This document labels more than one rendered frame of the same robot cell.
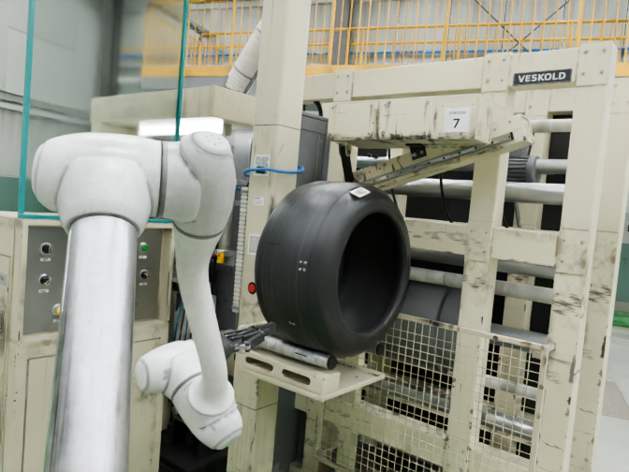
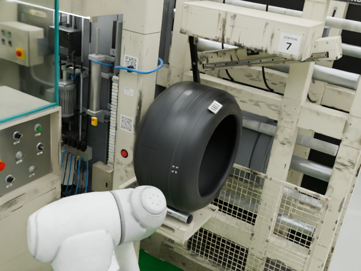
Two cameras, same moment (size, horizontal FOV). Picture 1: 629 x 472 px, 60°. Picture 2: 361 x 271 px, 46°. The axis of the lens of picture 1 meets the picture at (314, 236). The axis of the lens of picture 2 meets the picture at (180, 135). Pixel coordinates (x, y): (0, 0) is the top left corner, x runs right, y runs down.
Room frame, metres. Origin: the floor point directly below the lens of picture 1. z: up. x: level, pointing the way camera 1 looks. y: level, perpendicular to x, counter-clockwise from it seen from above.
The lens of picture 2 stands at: (0.08, 0.30, 2.02)
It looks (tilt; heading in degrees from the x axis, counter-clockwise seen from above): 24 degrees down; 349
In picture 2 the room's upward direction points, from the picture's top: 7 degrees clockwise
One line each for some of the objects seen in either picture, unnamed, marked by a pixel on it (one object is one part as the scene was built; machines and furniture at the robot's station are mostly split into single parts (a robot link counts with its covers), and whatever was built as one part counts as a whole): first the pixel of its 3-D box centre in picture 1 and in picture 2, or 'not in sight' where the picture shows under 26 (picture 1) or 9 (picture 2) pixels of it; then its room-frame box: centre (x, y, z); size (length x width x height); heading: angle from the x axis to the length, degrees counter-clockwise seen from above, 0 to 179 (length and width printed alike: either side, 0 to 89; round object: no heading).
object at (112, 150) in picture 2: (245, 250); (116, 122); (2.05, 0.26, 1.19); 0.05 x 0.04 x 0.48; 141
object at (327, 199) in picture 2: (413, 409); (234, 222); (1.99, -0.43, 0.65); 0.90 x 0.02 x 0.70; 51
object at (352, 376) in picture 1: (314, 372); (171, 210); (1.88, -0.04, 0.80); 0.37 x 0.36 x 0.02; 141
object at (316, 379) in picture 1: (288, 368); (156, 216); (1.77, 0.05, 0.84); 0.36 x 0.09 x 0.06; 51
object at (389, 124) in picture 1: (411, 125); (249, 28); (2.03, -0.32, 1.71); 0.61 x 0.25 x 0.15; 51
